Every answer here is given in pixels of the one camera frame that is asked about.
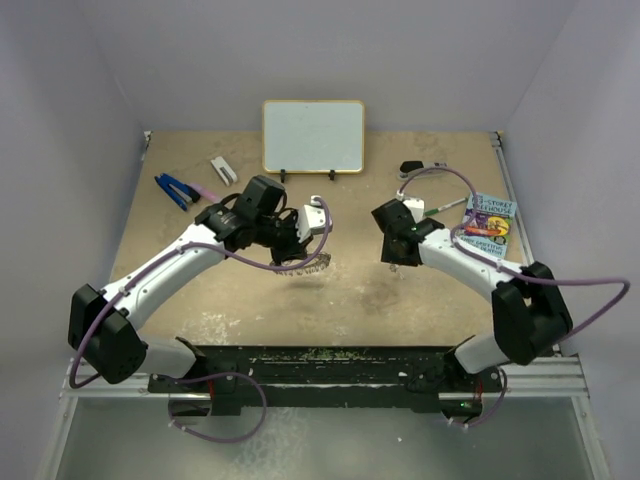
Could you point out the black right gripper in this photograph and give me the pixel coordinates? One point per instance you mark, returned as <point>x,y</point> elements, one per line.
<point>389,256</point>

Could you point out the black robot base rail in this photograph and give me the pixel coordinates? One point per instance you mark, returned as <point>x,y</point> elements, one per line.
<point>422,379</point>

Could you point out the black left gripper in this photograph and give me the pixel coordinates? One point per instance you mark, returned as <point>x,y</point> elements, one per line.
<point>294,249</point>

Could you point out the green whiteboard marker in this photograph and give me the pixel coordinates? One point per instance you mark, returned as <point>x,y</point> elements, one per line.
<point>434,211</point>

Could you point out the small whiteboard on stand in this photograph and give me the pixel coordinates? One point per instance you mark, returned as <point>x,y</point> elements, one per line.
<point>313,136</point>

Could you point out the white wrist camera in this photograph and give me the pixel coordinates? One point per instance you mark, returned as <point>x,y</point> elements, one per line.
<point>313,219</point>
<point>415,205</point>

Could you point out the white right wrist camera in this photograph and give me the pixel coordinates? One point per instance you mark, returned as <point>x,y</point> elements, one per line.
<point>415,205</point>

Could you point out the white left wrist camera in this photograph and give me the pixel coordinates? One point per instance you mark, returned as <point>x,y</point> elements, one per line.
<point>313,219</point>

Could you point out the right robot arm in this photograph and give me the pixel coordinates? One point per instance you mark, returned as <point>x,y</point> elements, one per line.
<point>529,314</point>

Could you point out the pink eraser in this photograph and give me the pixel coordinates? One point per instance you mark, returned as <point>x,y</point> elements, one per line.
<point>206,194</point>

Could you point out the black and grey stapler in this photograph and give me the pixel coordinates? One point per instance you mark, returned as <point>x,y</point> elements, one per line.
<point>419,169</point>

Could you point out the silver key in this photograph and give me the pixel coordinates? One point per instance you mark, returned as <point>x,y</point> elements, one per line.
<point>396,270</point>

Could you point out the blue stapler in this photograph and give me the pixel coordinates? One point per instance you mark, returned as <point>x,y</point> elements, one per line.
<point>180,193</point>

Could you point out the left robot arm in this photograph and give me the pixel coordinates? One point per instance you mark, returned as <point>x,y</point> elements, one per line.
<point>104,323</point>

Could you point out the blue treehouse book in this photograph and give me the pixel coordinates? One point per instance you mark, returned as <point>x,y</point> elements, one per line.
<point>490,230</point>

